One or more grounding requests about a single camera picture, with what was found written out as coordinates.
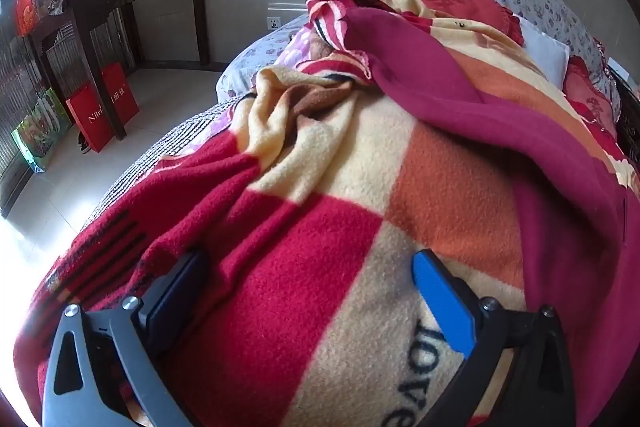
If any checkered fleece blanket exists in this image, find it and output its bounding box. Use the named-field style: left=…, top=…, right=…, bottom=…
left=12, top=0, right=640, bottom=427

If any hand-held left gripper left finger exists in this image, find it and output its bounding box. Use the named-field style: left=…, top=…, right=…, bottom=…
left=41, top=248, right=211, bottom=427

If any red gift box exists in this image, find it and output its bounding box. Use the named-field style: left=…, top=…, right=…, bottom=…
left=15, top=0, right=42, bottom=36

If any pink floral cloth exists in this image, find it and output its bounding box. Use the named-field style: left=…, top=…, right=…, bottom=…
left=279, top=26, right=322, bottom=64

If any small red heart pillow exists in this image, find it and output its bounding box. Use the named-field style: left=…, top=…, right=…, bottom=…
left=562, top=54, right=627, bottom=160

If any white pillow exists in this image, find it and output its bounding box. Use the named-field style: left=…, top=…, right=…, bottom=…
left=516, top=16, right=571, bottom=88

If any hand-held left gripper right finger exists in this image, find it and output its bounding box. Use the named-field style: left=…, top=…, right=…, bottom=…
left=411, top=248, right=568, bottom=427

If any dark wooden headboard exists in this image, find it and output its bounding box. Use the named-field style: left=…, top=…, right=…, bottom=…
left=606, top=61, right=640, bottom=150

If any green printed bag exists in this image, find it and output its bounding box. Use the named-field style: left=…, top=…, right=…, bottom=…
left=11, top=87, right=74, bottom=172

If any maroon fleece top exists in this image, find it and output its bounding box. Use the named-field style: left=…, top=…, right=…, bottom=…
left=344, top=0, right=640, bottom=410

